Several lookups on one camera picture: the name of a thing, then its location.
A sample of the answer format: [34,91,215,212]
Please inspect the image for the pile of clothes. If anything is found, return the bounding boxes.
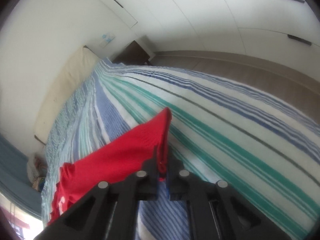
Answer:
[30,155,48,192]

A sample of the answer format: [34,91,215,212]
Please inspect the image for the teal curtain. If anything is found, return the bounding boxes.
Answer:
[0,137,42,219]

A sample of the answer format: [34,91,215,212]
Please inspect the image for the striped blue green duvet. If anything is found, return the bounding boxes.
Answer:
[42,59,319,239]

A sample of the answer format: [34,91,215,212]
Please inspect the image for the cream padded headboard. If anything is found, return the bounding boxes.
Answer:
[34,46,100,145]

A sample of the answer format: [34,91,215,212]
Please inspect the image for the dark nightstand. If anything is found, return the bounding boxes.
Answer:
[111,41,152,66]

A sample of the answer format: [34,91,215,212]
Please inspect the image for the white wardrobe doors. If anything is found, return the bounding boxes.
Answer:
[101,0,319,54]

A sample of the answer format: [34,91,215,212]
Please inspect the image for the red knit sweater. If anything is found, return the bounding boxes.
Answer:
[50,108,172,223]

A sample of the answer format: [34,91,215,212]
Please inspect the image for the wall socket with blue stickers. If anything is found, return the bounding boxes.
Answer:
[99,33,115,48]

